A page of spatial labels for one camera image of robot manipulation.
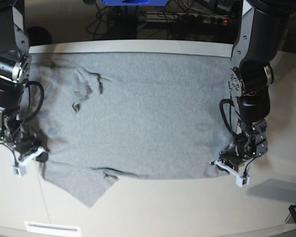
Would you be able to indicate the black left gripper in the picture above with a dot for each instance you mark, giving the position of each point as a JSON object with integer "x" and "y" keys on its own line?
{"x": 234, "y": 157}

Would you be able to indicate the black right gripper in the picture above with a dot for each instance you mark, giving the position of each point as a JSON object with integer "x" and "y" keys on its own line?
{"x": 29, "y": 145}

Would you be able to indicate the grey T-shirt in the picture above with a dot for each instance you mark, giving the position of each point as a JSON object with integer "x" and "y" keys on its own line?
{"x": 139, "y": 115}

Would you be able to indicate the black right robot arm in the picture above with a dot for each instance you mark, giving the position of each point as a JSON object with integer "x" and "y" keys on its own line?
{"x": 15, "y": 63}

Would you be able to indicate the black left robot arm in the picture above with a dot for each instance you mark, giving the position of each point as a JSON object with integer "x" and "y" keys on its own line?
{"x": 261, "y": 27}

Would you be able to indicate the white label strip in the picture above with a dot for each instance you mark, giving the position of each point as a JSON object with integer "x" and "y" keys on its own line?
{"x": 51, "y": 226}

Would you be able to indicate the white power strip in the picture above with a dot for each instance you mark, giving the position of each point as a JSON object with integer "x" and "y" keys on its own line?
{"x": 171, "y": 17}

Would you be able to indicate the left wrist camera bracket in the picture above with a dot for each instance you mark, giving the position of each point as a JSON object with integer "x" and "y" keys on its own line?
{"x": 240, "y": 178}

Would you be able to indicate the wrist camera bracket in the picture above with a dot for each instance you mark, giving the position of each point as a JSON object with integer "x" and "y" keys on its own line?
{"x": 240, "y": 178}
{"x": 19, "y": 168}

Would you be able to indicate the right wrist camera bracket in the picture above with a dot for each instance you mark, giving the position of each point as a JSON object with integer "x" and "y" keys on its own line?
{"x": 19, "y": 168}

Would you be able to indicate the blue plastic mount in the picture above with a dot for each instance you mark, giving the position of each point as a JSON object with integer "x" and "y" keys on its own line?
{"x": 134, "y": 2}

